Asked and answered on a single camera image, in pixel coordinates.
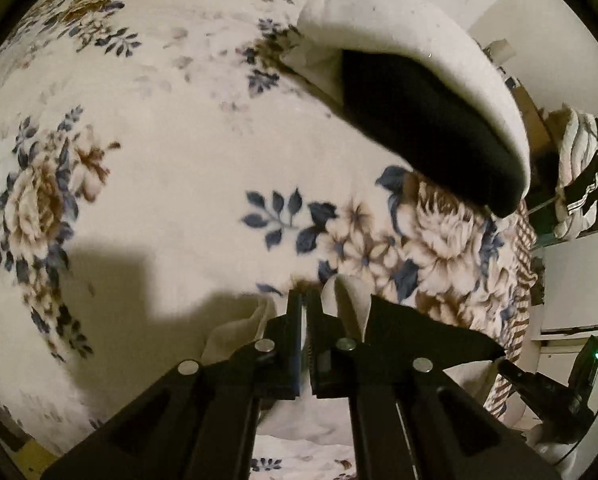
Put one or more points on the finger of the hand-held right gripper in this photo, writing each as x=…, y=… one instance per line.
x=521, y=377

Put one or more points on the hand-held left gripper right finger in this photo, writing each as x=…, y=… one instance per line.
x=315, y=360

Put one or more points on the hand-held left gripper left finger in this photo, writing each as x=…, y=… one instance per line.
x=295, y=360

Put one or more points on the grey long-sleeve shirt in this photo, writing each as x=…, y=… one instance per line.
x=349, y=305

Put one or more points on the clothes pile on chair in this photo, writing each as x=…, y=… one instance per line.
x=574, y=160

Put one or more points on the white wardrobe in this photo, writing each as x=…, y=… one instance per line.
x=579, y=280

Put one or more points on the brown checked blanket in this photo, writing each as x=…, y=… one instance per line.
x=523, y=240

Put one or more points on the floral bed blanket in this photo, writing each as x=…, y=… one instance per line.
x=154, y=160

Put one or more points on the black folded cloth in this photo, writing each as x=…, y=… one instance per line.
x=429, y=135

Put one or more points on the large cardboard box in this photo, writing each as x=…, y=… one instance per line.
x=529, y=110

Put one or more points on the white folded pillow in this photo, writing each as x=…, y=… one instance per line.
x=429, y=30

